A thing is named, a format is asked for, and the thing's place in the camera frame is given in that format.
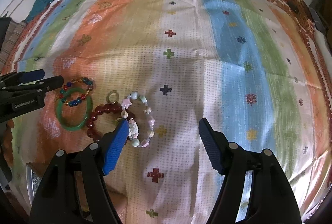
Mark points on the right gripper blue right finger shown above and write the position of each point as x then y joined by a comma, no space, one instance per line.
215,144

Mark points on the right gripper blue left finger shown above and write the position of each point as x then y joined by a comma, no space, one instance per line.
112,144

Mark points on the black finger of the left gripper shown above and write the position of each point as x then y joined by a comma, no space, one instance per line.
18,78
45,85

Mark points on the green jade bangle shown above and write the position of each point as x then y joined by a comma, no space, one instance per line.
58,110

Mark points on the brown cardboard box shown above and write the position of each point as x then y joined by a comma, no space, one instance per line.
34,173

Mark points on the colourful striped bed cover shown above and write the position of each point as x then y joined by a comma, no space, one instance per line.
172,180

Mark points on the white pillow roll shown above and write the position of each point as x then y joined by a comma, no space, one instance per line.
321,41

